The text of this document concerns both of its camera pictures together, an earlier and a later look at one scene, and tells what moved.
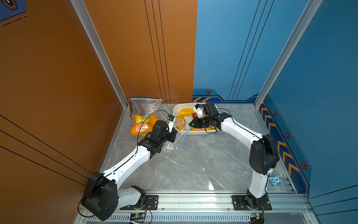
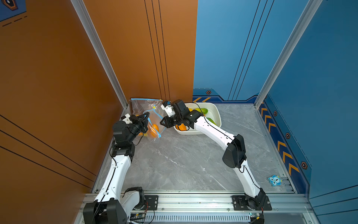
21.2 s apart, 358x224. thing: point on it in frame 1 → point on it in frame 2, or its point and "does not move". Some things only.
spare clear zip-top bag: [182, 130] → [157, 125]
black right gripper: [196, 124] → [167, 119]
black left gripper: [171, 138] → [141, 123]
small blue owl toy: [275, 180] does not move
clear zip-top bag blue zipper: [144, 113] does not move
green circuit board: [137, 215] does not move
